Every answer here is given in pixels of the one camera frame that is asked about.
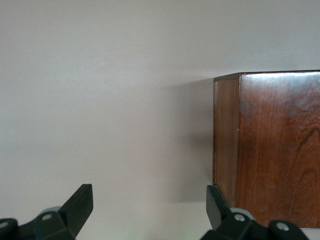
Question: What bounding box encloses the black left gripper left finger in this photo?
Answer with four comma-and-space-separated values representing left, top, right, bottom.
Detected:
0, 184, 94, 240

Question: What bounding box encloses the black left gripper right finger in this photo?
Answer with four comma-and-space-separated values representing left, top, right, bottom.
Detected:
199, 184, 311, 240

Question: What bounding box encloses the dark brown wooden cabinet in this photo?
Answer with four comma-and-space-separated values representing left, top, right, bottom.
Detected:
212, 69, 320, 229

